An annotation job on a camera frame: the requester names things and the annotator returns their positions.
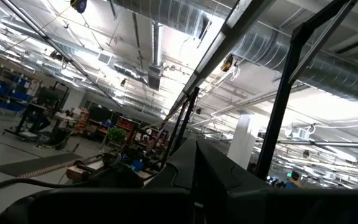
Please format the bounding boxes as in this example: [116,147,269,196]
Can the black aluminium rig frame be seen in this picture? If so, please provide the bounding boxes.
[158,0,358,183]

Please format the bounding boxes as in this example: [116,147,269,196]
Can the silver ventilation duct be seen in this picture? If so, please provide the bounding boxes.
[231,23,358,107]
[112,0,211,37]

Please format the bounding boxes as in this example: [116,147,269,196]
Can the black desk with monitor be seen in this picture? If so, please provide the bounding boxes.
[2,81,71,147]

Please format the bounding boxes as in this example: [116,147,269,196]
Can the dark floor mat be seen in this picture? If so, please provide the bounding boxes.
[0,152,84,179]

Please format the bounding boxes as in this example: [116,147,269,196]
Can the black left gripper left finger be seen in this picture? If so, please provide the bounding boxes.
[144,138,198,191]

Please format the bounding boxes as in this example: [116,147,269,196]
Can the person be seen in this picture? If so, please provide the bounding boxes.
[283,170,303,190]

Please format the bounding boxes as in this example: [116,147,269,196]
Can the yellow hanging cable reel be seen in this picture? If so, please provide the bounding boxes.
[221,54,236,73]

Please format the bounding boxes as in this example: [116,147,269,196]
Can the shelf with red bins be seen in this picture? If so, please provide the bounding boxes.
[116,116,140,132]

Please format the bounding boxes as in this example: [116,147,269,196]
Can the black hanging cable reel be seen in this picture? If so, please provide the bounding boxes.
[70,0,88,14]

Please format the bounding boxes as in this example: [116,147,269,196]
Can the green leafy plant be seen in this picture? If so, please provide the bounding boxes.
[106,126,128,145]

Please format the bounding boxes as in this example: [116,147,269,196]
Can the black cable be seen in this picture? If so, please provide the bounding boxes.
[0,177,93,200]

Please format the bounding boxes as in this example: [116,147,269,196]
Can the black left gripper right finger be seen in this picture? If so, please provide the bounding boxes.
[196,139,272,224]

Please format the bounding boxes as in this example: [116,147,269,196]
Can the brown cardboard box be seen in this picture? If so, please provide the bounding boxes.
[65,164,89,182]

